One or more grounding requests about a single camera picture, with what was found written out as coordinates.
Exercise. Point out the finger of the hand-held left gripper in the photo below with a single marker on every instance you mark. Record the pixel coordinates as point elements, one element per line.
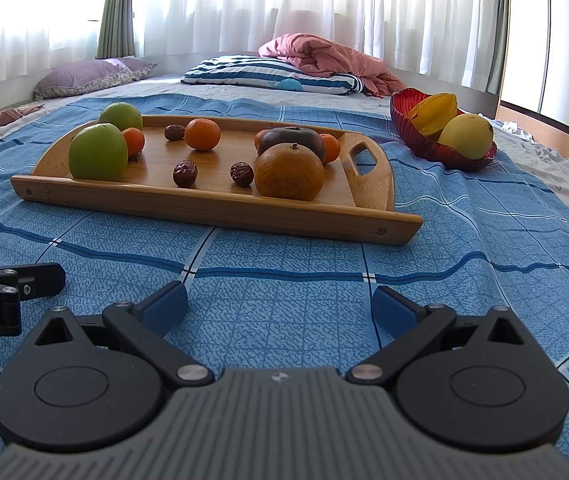
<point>39,280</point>

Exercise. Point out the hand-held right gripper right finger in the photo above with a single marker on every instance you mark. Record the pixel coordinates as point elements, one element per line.
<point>394,305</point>

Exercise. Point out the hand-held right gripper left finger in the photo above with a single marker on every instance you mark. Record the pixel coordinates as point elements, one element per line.
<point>167,305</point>

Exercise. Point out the wooden tray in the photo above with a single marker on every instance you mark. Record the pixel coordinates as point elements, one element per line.
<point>164,205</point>

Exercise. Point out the red jujube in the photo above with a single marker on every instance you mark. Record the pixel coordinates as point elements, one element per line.
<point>242,174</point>
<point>174,132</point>
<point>185,173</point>

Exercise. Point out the large green apple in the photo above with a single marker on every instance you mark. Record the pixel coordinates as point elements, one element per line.
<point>97,152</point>

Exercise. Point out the large brownish orange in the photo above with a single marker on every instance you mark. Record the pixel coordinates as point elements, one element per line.
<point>289,172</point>

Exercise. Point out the bright orange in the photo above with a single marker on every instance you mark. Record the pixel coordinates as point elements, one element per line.
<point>203,134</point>

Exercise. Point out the small green apple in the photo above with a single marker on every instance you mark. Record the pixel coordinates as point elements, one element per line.
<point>121,115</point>

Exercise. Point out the dark persimmon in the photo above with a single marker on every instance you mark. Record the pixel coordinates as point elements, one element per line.
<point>289,136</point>

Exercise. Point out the blue checked blanket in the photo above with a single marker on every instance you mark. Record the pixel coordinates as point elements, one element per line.
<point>289,260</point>

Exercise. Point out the pile of clothes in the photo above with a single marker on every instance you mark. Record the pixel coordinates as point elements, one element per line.
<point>4,116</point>

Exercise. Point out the red glass bowl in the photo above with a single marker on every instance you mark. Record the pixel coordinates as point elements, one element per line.
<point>409,125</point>

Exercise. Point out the yellow mango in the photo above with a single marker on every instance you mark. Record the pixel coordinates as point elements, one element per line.
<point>464,135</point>

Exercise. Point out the yellow starfruit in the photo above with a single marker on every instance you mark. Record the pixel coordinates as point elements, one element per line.
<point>432,112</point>

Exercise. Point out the purple pillow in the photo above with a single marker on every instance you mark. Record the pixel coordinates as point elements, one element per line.
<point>79,77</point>

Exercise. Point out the white crumpled cloth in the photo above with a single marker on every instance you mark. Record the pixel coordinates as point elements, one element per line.
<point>539,150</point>

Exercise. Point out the bed with grey sheet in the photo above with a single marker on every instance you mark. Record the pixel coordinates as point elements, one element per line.
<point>167,86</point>

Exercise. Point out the white sheer curtain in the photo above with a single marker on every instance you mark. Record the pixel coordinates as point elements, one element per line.
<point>29,15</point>
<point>289,0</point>

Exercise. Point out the blue white striped pillow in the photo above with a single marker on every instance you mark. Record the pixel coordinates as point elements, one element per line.
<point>234,72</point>

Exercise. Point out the pink quilt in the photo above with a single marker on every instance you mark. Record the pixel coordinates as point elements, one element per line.
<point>324,57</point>

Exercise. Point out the green curtain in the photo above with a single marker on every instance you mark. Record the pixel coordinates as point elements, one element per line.
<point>117,10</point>
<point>499,25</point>

